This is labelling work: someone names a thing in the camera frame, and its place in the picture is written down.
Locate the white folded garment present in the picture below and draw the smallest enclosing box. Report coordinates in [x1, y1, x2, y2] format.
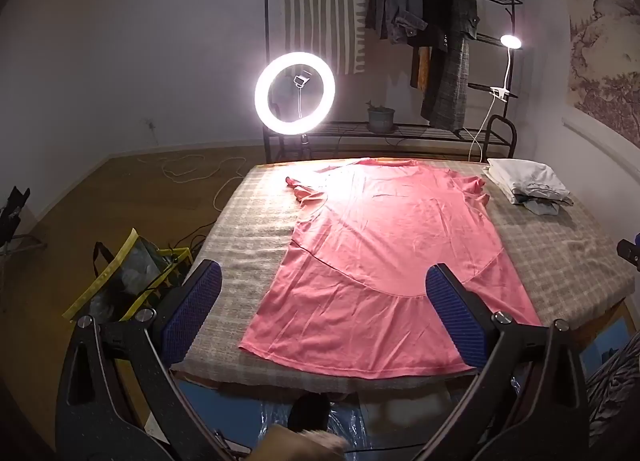
[486, 157, 572, 204]

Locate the ring light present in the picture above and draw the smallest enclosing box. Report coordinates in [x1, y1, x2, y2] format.
[254, 52, 337, 135]

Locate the black metal clothes rack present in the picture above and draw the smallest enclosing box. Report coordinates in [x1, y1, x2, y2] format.
[263, 0, 523, 164]

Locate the black white striped cloth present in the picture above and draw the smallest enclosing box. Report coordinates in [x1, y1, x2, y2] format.
[585, 341, 640, 461]

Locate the phone holder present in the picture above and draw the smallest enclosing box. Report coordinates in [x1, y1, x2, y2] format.
[292, 70, 312, 122]

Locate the landscape wall painting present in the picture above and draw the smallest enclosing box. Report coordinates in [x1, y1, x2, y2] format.
[567, 0, 640, 134]

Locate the pink dress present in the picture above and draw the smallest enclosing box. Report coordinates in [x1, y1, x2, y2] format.
[238, 157, 543, 381]

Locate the yellow-trimmed bag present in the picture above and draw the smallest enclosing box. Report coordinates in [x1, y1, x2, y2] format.
[62, 227, 193, 324]

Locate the white floor cable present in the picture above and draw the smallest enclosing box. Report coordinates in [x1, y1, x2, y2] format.
[161, 153, 261, 212]

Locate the grey plaid coat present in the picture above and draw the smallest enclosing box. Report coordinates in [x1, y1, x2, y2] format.
[420, 0, 481, 132]

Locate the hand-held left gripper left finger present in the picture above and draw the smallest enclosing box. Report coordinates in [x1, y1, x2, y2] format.
[55, 258, 236, 461]

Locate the potted plant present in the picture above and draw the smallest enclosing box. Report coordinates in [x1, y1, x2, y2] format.
[365, 101, 397, 134]

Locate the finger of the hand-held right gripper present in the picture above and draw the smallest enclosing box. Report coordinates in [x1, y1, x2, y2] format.
[616, 235, 640, 273]

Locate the grey folded garment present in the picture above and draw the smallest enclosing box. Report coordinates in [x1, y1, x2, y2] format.
[520, 196, 575, 216]

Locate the tan blurry object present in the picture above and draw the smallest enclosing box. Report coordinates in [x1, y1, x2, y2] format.
[250, 423, 348, 461]

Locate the orange scarf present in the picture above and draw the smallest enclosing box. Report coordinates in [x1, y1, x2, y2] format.
[411, 46, 432, 90]

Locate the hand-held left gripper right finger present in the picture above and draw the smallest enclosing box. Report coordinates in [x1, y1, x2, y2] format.
[425, 262, 591, 461]

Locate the white lamp cable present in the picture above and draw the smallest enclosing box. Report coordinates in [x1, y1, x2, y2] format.
[468, 96, 501, 164]

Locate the white clip lamp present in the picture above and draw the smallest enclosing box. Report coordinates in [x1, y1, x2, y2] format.
[490, 34, 522, 102]

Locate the blue plastic sheet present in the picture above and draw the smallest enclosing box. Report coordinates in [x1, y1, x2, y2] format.
[175, 373, 476, 461]

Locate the green striped hanging rug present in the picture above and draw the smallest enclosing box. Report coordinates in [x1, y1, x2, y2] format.
[280, 0, 368, 76]

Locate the beige plaid blanket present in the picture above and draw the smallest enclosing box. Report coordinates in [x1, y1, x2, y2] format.
[170, 156, 636, 389]

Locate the black folding stand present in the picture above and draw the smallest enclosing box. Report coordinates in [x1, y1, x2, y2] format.
[0, 186, 48, 272]

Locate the blue box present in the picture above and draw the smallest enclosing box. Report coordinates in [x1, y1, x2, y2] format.
[582, 316, 631, 367]

